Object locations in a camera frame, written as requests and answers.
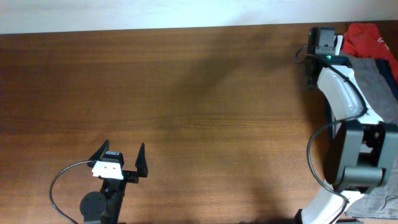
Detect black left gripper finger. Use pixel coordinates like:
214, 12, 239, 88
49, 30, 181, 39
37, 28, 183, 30
135, 143, 149, 178
88, 139, 109, 167

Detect grey shorts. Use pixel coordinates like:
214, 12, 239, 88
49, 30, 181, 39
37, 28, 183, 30
344, 54, 397, 220

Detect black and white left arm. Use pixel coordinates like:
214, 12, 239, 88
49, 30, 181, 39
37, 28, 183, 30
80, 140, 149, 224

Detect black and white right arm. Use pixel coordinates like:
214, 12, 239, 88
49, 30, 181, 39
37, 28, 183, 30
294, 27, 397, 223

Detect red garment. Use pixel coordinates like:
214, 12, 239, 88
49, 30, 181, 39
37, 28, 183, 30
342, 23, 397, 83

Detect navy blue garment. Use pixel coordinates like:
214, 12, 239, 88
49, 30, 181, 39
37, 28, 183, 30
375, 59, 398, 100

